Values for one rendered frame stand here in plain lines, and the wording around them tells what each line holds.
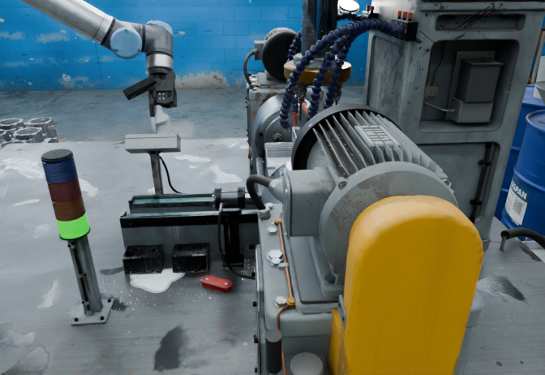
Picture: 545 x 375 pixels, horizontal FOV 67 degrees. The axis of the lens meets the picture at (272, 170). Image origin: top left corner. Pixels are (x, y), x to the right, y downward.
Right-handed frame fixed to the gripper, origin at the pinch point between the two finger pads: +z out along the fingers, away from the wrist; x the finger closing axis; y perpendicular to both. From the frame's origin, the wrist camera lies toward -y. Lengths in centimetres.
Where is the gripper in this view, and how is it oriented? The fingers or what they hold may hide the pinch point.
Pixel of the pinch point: (153, 129)
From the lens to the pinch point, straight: 145.4
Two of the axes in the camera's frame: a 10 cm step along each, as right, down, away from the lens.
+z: 0.4, 9.9, -1.4
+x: -0.6, 1.4, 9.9
